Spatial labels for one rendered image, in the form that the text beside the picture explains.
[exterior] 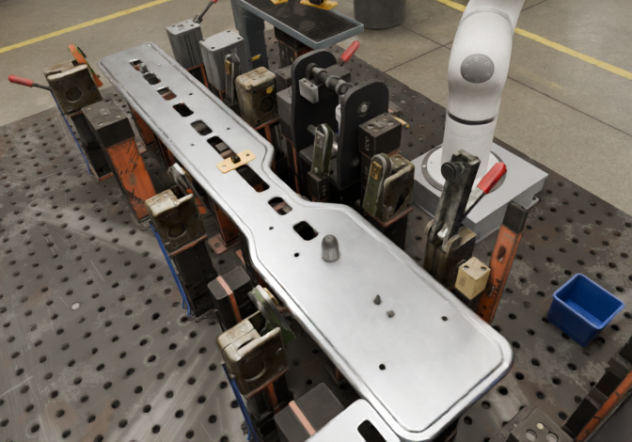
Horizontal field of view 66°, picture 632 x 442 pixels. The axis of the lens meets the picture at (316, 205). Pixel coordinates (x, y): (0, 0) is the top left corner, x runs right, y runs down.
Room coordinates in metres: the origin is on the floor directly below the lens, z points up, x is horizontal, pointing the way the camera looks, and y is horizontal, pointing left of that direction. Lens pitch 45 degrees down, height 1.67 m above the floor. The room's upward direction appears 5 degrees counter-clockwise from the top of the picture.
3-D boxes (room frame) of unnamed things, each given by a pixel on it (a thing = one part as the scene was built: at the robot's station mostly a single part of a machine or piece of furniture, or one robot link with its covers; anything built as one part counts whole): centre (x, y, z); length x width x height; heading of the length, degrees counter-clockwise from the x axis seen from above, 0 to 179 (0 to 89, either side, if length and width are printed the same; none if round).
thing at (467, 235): (0.54, -0.22, 0.88); 0.07 x 0.06 x 0.35; 123
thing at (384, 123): (0.77, -0.14, 0.91); 0.07 x 0.05 x 0.42; 123
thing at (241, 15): (1.43, 0.15, 0.92); 0.08 x 0.08 x 0.44; 33
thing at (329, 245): (0.56, -0.02, 1.02); 0.03 x 0.03 x 0.07
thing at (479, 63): (0.95, -0.38, 1.10); 0.19 x 0.12 x 0.24; 158
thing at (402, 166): (0.70, -0.15, 0.88); 0.11 x 0.09 x 0.37; 123
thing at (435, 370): (0.85, 0.18, 1.00); 1.38 x 0.22 x 0.02; 33
